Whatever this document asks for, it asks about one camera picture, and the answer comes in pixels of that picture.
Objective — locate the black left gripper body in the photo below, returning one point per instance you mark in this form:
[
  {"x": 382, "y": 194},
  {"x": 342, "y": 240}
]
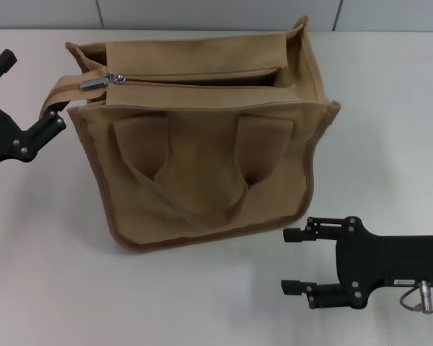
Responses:
[{"x": 0, "y": 137}]

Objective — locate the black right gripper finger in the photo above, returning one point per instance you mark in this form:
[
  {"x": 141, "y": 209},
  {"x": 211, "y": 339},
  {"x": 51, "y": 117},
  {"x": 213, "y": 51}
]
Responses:
[
  {"x": 328, "y": 295},
  {"x": 321, "y": 230}
]

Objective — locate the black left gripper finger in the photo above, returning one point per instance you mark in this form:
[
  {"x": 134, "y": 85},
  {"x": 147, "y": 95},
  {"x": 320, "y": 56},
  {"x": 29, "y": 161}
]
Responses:
[
  {"x": 1, "y": 63},
  {"x": 47, "y": 126}
]

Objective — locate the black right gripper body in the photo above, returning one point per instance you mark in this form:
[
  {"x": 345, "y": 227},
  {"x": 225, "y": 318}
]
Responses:
[{"x": 393, "y": 261}]

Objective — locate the silver metal zipper pull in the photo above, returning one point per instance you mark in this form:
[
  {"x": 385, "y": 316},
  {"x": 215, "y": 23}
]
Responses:
[{"x": 94, "y": 84}]

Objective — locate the khaki canvas food bag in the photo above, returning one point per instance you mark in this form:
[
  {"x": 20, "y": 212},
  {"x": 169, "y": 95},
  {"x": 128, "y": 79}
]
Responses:
[{"x": 202, "y": 162}]

